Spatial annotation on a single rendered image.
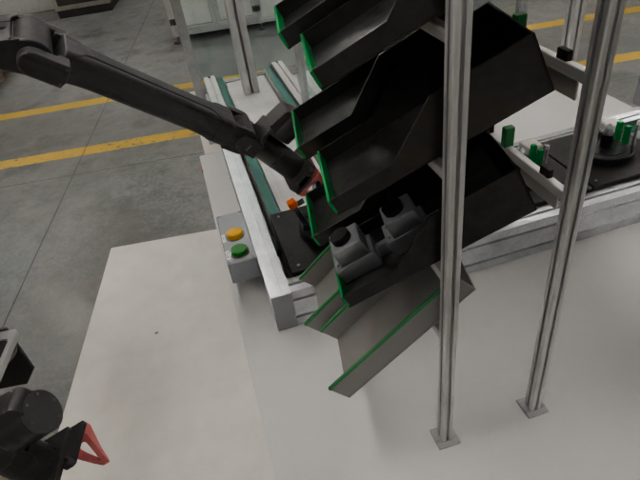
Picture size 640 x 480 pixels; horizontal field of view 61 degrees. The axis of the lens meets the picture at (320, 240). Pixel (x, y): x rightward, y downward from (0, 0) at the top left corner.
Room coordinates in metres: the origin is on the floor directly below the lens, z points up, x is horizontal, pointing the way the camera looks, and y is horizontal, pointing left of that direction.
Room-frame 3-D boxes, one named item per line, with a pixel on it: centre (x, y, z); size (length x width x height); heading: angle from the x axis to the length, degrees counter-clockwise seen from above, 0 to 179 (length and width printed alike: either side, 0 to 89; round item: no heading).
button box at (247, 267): (1.07, 0.20, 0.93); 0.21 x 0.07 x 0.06; 11
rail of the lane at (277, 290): (1.27, 0.18, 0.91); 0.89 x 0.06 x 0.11; 11
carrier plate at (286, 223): (1.03, -0.02, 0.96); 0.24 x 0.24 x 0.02; 11
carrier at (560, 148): (1.17, -0.76, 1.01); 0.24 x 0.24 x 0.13; 11
